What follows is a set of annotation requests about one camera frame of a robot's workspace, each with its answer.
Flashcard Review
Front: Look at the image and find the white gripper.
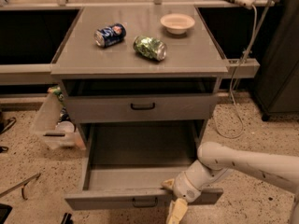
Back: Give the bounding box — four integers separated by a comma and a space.
161, 172, 201, 224

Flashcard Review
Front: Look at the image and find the grey drawer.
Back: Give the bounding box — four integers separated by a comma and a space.
64, 121, 224, 212
64, 94, 217, 123

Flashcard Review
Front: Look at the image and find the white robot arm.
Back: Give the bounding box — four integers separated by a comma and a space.
162, 142, 299, 224

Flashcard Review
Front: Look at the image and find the grey top drawer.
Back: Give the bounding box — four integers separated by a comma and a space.
64, 94, 217, 123

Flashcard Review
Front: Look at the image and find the grey drawer cabinet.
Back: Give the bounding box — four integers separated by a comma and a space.
51, 5, 227, 140

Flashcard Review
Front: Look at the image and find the white cup in bin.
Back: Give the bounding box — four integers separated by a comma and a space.
56, 121, 76, 133

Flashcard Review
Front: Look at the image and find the metal bar on floor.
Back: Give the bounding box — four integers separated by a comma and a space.
0, 173, 41, 200

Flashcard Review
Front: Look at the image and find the dark cabinet at right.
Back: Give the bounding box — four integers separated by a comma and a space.
253, 0, 299, 121

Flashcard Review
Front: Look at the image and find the clear plastic bin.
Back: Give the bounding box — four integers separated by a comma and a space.
30, 93, 86, 149

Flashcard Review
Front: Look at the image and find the green soda can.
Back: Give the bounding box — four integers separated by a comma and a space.
133, 35, 167, 62

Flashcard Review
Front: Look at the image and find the black object bottom left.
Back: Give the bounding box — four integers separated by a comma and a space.
0, 203, 12, 224

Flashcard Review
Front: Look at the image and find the blue soda can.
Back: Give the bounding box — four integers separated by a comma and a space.
94, 23, 126, 48

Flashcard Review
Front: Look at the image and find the white bowl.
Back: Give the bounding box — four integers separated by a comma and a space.
160, 13, 195, 35

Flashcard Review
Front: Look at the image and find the white cable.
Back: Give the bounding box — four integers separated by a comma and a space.
213, 3, 259, 140

